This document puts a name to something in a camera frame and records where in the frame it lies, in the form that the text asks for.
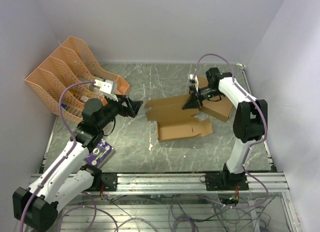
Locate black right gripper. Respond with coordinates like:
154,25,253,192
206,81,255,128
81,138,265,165
182,84,223,110

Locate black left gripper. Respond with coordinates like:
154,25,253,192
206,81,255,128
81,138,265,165
96,93,142,130

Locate cardboard box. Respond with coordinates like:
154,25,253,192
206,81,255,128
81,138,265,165
192,75,235,123
144,95,213,142

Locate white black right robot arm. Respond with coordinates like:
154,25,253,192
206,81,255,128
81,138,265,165
182,67,268,190

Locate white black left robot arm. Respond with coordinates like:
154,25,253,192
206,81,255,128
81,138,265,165
12,95,143,232

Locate closed folded cardboard box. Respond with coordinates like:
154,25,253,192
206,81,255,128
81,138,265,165
192,75,235,123

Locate purple book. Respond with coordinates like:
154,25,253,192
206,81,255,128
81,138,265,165
84,139,116,168

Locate pink plastic desk organizer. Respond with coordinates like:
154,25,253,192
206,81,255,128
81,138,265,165
25,36,131,123

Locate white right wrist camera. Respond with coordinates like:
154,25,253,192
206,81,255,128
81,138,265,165
188,73,199,92

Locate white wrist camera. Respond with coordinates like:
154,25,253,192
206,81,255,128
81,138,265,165
94,79,119,102
188,73,199,92

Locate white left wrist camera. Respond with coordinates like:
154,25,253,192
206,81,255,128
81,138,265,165
94,79,119,102

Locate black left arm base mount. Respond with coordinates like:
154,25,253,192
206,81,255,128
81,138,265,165
85,172,118,192

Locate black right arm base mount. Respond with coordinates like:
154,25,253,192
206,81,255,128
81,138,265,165
205,171,249,191

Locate aluminium frame rail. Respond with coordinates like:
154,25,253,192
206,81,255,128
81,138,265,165
26,172,291,195

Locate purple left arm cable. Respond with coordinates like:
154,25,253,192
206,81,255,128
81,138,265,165
18,80,120,232

